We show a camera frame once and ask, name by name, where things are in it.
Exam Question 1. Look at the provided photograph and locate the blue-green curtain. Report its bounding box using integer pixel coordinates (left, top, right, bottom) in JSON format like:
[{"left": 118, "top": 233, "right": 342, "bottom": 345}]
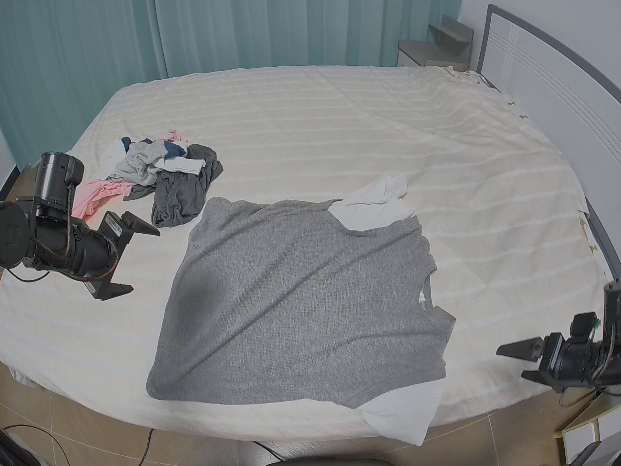
[
  {"left": 150, "top": 0, "right": 464, "bottom": 79},
  {"left": 0, "top": 0, "right": 170, "bottom": 173}
]

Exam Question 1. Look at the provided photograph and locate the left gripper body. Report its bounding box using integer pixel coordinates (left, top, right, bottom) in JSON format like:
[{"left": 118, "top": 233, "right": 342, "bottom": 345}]
[{"left": 68, "top": 213, "right": 129, "bottom": 301}]

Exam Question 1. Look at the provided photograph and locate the pink garment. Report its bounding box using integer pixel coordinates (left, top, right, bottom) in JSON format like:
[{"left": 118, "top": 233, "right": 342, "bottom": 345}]
[{"left": 72, "top": 131, "right": 190, "bottom": 222}]

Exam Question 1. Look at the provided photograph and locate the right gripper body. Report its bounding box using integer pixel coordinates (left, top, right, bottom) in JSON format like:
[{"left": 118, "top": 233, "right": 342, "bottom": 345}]
[{"left": 539, "top": 334, "right": 602, "bottom": 393}]

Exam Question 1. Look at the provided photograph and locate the bed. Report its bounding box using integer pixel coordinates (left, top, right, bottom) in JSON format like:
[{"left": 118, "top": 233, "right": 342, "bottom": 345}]
[{"left": 0, "top": 3, "right": 621, "bottom": 450}]

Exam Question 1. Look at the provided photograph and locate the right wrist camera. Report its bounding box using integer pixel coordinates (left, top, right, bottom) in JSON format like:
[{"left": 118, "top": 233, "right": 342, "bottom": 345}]
[{"left": 570, "top": 313, "right": 601, "bottom": 346}]

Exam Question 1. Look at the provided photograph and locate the grey bedside table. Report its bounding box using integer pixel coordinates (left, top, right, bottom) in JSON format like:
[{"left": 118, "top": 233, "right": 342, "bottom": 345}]
[{"left": 397, "top": 15, "right": 474, "bottom": 72}]

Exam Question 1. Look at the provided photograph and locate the dark blue garment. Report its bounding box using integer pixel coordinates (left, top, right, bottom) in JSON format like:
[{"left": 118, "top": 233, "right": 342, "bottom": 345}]
[{"left": 121, "top": 136, "right": 187, "bottom": 157}]

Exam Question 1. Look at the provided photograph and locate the white low cabinet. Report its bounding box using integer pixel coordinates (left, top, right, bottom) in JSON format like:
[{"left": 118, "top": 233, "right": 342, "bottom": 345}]
[{"left": 555, "top": 391, "right": 621, "bottom": 466}]

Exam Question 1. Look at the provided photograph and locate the pale grey white garment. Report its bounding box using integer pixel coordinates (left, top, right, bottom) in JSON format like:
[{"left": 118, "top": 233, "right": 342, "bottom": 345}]
[{"left": 102, "top": 139, "right": 207, "bottom": 187}]

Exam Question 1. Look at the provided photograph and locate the grey white-sleeved top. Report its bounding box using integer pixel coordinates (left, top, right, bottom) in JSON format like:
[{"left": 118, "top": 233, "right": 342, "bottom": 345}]
[{"left": 147, "top": 173, "right": 456, "bottom": 446}]

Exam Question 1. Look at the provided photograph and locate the dark grey garment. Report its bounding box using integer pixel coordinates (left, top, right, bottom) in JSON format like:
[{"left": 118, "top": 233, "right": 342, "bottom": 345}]
[{"left": 130, "top": 145, "right": 224, "bottom": 228}]

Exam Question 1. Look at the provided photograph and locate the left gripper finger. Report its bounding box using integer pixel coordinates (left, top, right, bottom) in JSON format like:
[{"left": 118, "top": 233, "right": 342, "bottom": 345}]
[
  {"left": 94, "top": 284, "right": 135, "bottom": 302},
  {"left": 121, "top": 212, "right": 161, "bottom": 241}
]

